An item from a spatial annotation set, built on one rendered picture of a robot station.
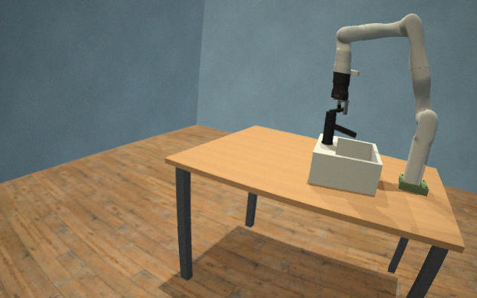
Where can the white square sink basin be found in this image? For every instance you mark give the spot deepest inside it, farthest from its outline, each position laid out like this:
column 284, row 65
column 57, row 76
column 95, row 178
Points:
column 353, row 170

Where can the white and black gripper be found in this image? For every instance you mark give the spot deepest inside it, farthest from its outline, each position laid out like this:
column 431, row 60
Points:
column 341, row 77

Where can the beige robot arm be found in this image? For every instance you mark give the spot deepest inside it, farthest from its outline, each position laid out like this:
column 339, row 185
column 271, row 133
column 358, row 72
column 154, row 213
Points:
column 427, row 120

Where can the black mixer tap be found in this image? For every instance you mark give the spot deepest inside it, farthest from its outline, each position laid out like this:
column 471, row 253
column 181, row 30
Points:
column 330, row 125

